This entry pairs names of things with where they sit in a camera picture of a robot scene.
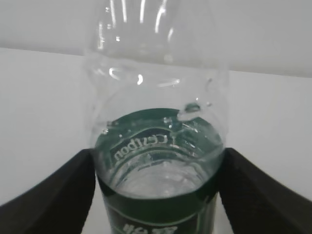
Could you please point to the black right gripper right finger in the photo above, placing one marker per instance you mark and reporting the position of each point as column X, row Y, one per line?
column 255, row 203

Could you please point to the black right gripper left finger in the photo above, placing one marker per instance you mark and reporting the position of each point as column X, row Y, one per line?
column 58, row 205

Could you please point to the clear water bottle green label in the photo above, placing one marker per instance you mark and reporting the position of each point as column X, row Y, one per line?
column 157, row 115

